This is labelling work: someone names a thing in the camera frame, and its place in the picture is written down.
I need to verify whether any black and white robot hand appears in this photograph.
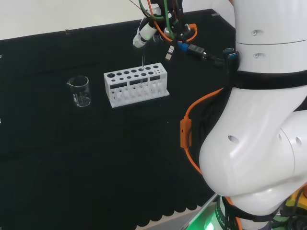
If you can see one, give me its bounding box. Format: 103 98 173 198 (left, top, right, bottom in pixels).
132 0 199 49

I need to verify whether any clear glass rod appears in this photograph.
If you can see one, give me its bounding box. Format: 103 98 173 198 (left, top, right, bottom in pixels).
141 46 146 87

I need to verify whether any white test tube rack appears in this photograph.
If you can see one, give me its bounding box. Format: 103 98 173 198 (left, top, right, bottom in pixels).
103 62 170 108

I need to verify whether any silver USB plug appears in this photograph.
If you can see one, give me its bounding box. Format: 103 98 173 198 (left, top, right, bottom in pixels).
165 45 176 64

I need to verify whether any black coupler with blue plug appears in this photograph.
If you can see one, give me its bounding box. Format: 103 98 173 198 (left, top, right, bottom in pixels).
177 41 225 68

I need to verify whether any clear glass beaker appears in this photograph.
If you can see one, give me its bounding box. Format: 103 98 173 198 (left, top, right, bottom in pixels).
66 75 92 108

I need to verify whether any black bench cloth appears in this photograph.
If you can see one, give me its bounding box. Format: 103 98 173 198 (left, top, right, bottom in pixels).
0 9 237 230

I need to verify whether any yellow stop button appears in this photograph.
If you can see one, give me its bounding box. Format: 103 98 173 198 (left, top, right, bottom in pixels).
284 186 307 218

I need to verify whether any green cable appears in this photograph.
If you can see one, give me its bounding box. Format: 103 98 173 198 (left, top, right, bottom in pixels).
138 0 179 40

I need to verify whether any orange cable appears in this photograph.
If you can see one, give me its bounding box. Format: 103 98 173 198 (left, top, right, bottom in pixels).
146 0 243 230

